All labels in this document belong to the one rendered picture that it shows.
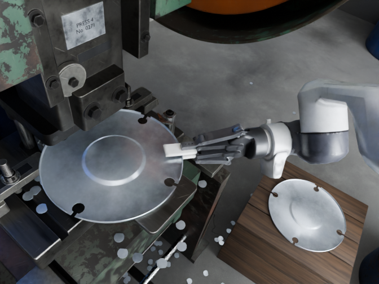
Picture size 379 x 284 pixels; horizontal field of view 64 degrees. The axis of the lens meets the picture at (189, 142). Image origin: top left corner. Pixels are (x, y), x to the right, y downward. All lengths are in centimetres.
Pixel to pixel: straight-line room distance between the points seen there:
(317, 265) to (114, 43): 93
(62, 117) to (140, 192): 20
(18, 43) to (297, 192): 108
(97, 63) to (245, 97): 165
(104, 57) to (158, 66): 168
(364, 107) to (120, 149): 46
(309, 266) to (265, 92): 136
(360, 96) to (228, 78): 172
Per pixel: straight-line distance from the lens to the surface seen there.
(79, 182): 63
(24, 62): 40
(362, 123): 53
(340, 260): 121
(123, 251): 71
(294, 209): 121
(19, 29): 38
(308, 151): 70
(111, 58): 56
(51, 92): 46
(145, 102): 84
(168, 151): 65
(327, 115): 68
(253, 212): 115
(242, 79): 225
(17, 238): 69
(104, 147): 67
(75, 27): 48
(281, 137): 72
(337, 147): 69
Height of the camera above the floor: 131
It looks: 49 degrees down
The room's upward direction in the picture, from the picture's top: 12 degrees clockwise
